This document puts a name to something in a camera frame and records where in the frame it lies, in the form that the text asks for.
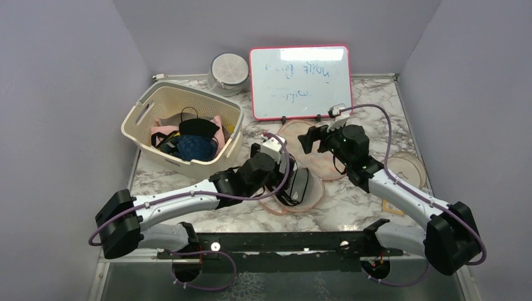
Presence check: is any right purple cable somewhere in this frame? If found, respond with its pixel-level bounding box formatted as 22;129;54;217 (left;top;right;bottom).
332;103;488;288

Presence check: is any round white disc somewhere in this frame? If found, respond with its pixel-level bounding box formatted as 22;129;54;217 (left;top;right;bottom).
387;152;427;189

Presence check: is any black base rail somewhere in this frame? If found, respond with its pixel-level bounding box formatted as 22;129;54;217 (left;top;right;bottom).
99;231;417;283

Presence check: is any pink framed whiteboard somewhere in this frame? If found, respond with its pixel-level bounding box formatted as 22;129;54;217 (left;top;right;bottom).
249;45;353;120

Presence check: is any black bra in basket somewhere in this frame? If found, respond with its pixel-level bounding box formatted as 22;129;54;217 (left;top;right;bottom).
178;107;220;139

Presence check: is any floral mesh laundry bag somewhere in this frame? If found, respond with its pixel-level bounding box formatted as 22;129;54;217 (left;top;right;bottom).
260;120;344;216

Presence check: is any small yellow notepad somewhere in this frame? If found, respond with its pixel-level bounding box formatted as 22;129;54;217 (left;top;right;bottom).
381;199;405;216

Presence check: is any blue lace garment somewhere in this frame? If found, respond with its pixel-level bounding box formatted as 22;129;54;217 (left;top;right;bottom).
165;135;218;162

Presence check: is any black bra from bag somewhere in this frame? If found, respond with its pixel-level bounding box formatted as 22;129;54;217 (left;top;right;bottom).
275;155;311;207

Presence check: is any cream plastic laundry basket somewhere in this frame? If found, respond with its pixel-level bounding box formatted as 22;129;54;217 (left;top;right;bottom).
121;81;244;179

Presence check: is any white round mesh container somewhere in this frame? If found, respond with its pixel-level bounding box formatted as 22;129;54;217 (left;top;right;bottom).
207;53;250;97

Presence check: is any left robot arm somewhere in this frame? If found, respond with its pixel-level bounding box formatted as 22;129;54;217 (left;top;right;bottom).
88;144;294;259

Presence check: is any pink garment in basket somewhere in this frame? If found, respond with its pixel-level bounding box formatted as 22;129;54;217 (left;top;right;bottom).
151;113;230;149

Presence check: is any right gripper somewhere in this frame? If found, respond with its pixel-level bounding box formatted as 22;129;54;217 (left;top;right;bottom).
299;119;353;167

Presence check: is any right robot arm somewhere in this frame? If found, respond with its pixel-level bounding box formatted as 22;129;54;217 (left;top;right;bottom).
298;125;487;275

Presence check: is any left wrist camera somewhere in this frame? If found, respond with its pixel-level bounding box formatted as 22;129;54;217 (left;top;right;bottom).
260;132;287;164

